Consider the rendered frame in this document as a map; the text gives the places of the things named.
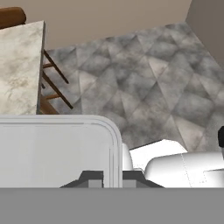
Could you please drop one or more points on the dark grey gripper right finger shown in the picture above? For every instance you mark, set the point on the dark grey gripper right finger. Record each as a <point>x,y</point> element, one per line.
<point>132,176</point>

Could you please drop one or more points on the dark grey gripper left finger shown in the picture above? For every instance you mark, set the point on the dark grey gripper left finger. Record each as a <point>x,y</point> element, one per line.
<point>93,176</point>

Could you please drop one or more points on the brown wooden stool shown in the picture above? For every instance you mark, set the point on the brown wooden stool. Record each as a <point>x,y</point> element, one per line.
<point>56,88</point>
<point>8,17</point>

